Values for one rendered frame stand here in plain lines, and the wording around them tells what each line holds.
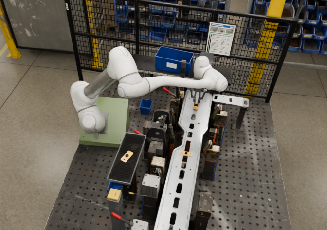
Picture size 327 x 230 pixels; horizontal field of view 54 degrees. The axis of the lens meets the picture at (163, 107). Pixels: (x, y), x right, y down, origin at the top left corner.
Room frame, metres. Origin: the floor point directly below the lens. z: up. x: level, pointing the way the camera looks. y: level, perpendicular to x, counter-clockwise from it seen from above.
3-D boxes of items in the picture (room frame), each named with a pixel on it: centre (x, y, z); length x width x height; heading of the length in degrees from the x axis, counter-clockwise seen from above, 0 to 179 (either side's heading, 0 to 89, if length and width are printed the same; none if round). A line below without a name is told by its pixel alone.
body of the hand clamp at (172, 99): (1.84, -0.09, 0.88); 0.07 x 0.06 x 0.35; 80
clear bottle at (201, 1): (2.46, -0.26, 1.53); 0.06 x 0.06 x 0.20
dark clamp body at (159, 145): (1.35, 0.03, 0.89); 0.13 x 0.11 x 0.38; 80
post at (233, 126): (1.90, -0.65, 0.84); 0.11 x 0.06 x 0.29; 80
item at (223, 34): (2.34, -0.44, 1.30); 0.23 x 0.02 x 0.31; 80
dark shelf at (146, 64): (2.27, -0.13, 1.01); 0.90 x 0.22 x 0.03; 80
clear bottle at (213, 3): (2.44, -0.36, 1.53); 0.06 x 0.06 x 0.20
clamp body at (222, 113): (1.72, -0.44, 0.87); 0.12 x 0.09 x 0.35; 80
